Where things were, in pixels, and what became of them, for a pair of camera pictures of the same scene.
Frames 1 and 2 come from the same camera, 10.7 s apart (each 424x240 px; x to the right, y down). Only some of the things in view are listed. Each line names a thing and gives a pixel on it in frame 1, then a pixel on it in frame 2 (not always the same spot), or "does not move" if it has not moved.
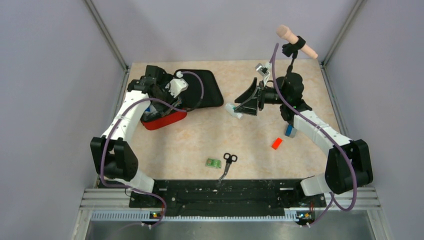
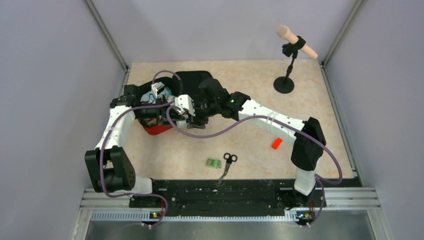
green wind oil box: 213,163 does not move
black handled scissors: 229,159 does not move
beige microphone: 285,32 does not move
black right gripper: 250,106 → 196,122
